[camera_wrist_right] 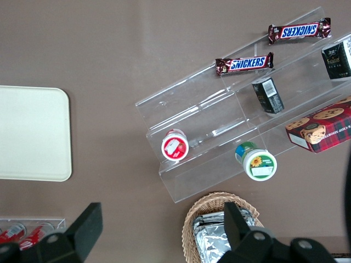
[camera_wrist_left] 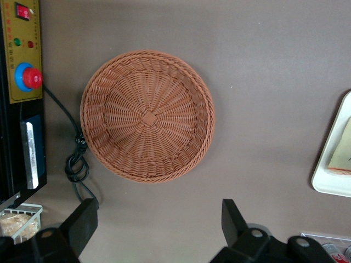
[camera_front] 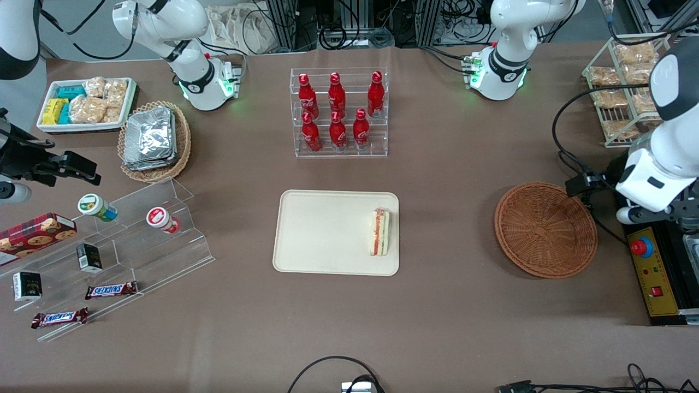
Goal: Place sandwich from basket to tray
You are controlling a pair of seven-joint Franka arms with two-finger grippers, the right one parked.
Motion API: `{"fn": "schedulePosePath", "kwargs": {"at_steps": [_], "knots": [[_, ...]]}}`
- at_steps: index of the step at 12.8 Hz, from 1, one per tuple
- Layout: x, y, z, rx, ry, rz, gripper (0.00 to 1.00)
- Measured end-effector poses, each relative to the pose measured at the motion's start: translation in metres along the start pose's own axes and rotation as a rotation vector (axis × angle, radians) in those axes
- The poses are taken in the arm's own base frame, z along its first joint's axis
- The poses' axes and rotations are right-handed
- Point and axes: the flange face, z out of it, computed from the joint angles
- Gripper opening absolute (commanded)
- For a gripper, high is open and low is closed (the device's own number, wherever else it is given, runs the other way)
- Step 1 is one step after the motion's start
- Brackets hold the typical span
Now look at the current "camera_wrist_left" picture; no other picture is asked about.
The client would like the red cola bottle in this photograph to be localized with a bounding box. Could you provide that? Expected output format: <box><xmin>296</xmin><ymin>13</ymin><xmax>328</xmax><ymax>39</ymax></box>
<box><xmin>332</xmin><ymin>253</ymin><xmax>351</xmax><ymax>263</ymax></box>

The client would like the clear bag of bread snacks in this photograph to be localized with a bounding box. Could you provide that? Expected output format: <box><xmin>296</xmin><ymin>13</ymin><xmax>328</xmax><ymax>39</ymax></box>
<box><xmin>0</xmin><ymin>213</ymin><xmax>38</xmax><ymax>239</ymax></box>

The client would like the clear acrylic bottle rack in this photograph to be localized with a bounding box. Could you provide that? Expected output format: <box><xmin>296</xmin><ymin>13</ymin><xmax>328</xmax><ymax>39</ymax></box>
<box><xmin>299</xmin><ymin>232</ymin><xmax>351</xmax><ymax>263</ymax></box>

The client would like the yellow control box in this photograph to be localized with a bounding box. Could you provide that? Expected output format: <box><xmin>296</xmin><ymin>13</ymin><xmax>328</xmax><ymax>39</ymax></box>
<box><xmin>0</xmin><ymin>0</ymin><xmax>48</xmax><ymax>209</ymax></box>

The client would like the triangle sandwich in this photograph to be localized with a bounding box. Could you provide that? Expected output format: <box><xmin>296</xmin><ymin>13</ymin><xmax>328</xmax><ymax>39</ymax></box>
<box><xmin>327</xmin><ymin>116</ymin><xmax>351</xmax><ymax>176</ymax></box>

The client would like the cream plastic tray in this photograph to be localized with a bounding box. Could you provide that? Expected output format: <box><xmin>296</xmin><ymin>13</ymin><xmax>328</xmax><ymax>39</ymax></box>
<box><xmin>310</xmin><ymin>90</ymin><xmax>351</xmax><ymax>198</ymax></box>

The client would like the round brown wicker basket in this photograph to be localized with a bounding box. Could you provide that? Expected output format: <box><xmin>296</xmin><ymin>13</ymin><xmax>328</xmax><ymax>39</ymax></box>
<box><xmin>80</xmin><ymin>49</ymin><xmax>216</xmax><ymax>184</ymax></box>

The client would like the white wire shelf rack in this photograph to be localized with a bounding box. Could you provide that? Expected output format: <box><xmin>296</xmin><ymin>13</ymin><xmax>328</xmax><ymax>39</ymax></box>
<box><xmin>0</xmin><ymin>202</ymin><xmax>44</xmax><ymax>245</ymax></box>

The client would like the black sealer power cable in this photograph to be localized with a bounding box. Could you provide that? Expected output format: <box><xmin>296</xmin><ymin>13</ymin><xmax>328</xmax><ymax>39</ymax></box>
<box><xmin>42</xmin><ymin>84</ymin><xmax>100</xmax><ymax>207</ymax></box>

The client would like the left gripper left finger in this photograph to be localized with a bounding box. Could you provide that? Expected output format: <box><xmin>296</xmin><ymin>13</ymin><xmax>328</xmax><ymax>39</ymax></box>
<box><xmin>0</xmin><ymin>197</ymin><xmax>100</xmax><ymax>263</ymax></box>

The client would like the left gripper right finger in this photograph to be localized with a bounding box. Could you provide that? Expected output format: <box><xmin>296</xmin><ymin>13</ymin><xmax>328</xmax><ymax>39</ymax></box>
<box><xmin>210</xmin><ymin>198</ymin><xmax>338</xmax><ymax>263</ymax></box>

